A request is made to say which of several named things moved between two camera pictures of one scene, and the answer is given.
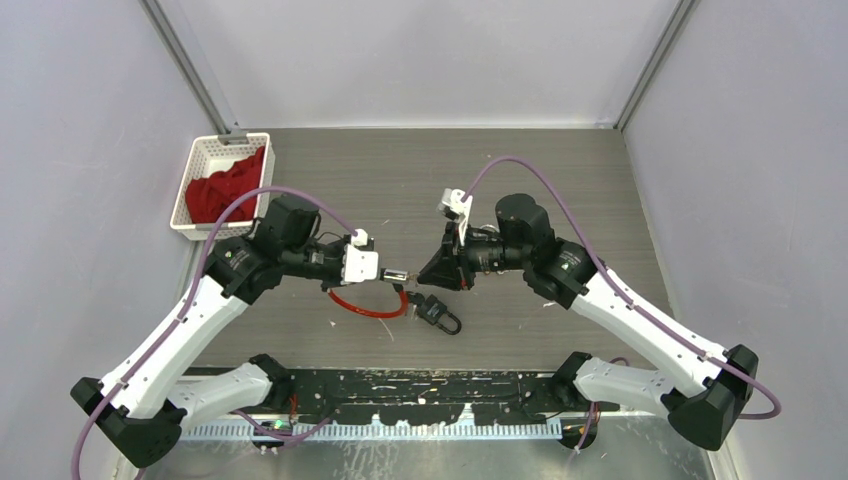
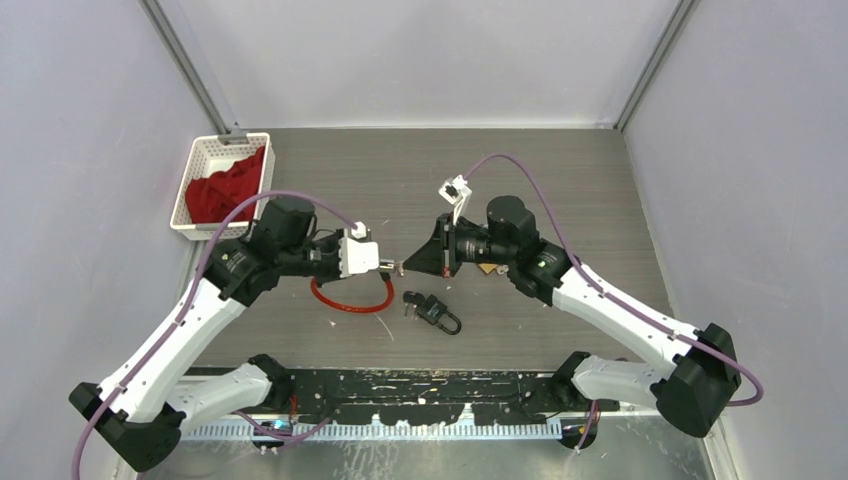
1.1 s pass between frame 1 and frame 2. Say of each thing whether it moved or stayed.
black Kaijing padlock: stayed
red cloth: stayed
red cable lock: moved
